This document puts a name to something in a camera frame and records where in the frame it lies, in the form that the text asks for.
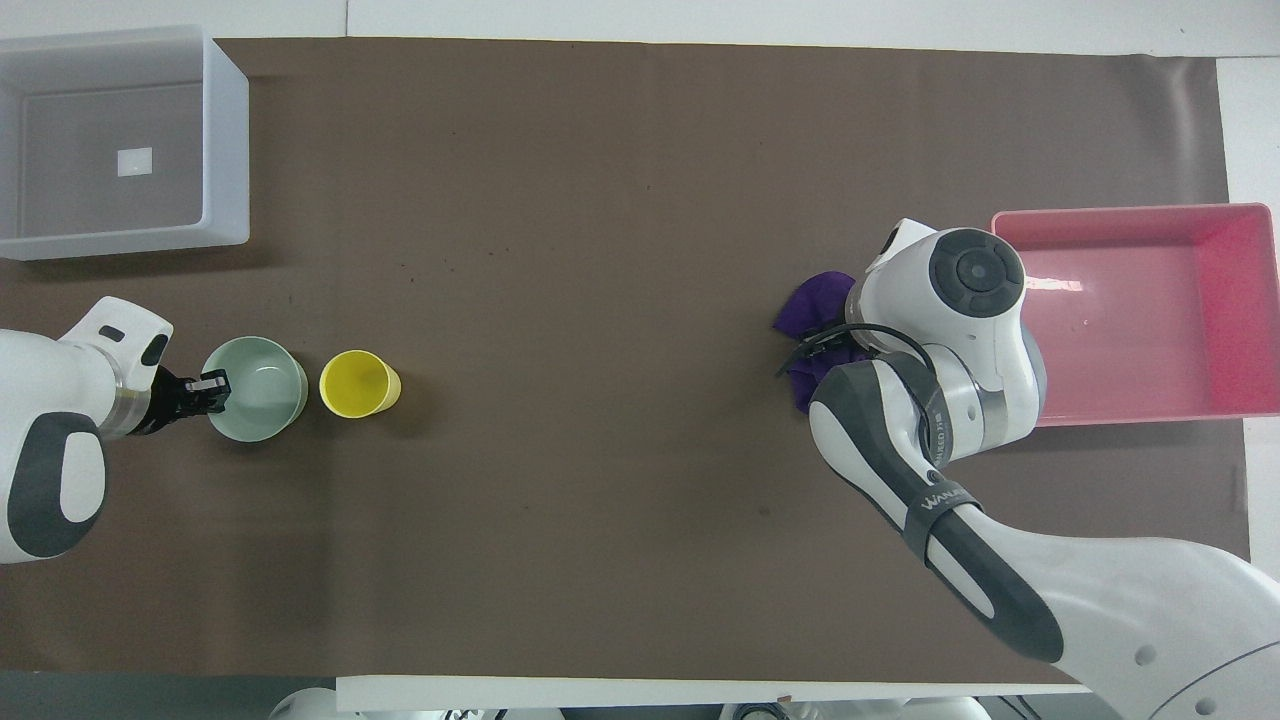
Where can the purple crumpled cloth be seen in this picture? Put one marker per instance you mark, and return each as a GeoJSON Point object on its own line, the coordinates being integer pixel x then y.
{"type": "Point", "coordinates": [815, 300]}

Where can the white translucent plastic box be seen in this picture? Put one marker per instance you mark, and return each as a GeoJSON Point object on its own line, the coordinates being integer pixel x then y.
{"type": "Point", "coordinates": [120, 150]}

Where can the pale green cup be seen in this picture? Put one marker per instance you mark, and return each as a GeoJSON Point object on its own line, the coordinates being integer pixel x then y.
{"type": "Point", "coordinates": [262, 392]}

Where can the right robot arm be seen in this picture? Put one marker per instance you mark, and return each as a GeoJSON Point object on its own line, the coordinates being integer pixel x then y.
{"type": "Point", "coordinates": [1000, 560]}

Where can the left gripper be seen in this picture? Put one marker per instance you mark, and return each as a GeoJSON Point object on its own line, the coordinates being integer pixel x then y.
{"type": "Point", "coordinates": [166, 400]}

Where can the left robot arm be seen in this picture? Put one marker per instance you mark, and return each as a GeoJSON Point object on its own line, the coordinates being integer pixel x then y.
{"type": "Point", "coordinates": [50, 400]}

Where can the pink plastic box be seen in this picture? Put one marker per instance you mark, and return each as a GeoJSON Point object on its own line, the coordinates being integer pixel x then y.
{"type": "Point", "coordinates": [1140, 320]}

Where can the yellow cup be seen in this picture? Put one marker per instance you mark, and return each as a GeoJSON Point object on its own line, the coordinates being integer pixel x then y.
{"type": "Point", "coordinates": [358, 382]}

